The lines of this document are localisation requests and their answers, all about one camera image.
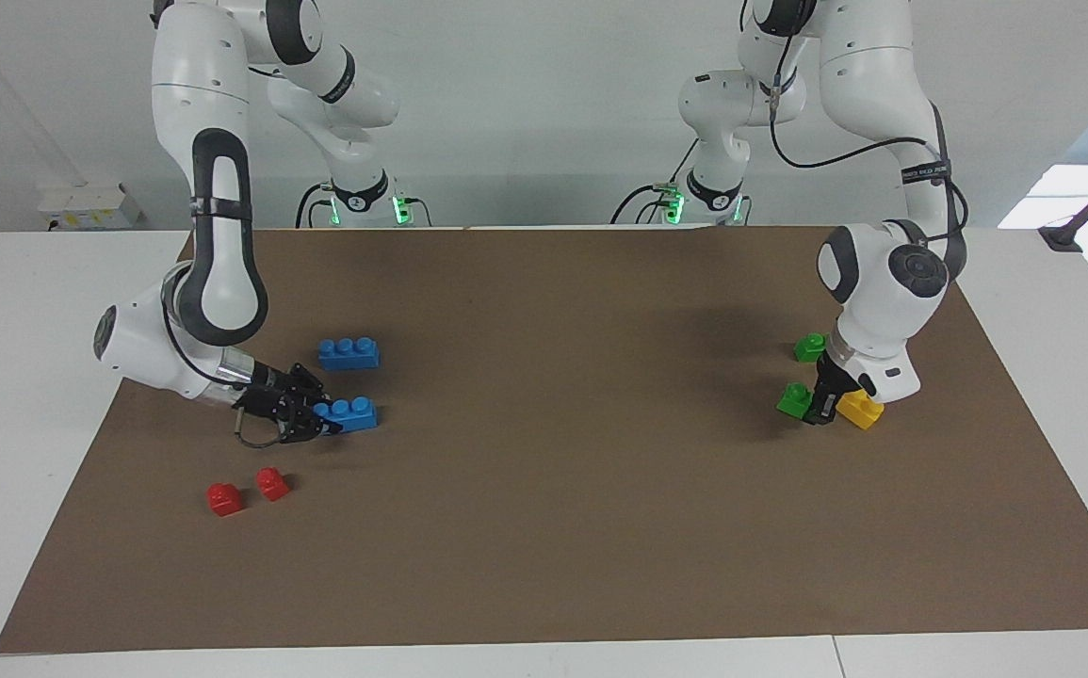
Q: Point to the blue three-stud brick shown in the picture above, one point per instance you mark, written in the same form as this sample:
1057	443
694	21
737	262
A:
349	354
352	415

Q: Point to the green two-stud brick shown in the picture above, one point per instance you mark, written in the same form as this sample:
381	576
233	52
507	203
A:
808	348
792	402

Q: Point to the yellow two-stud brick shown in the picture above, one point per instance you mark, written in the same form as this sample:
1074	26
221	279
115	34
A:
861	410

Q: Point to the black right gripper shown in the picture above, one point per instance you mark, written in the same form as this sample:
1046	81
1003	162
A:
275	400

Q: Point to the brown table mat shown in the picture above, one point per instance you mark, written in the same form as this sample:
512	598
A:
553	508

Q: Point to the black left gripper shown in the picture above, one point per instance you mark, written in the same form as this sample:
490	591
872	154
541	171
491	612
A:
840	377

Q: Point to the red single-stud brick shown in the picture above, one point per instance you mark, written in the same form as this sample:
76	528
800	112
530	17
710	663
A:
224	500
271	485

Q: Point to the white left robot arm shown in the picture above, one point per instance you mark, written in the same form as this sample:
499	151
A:
883	273

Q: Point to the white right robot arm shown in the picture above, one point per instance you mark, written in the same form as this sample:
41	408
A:
214	235

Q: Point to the white box with yellow label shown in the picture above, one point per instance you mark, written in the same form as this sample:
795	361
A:
89	207

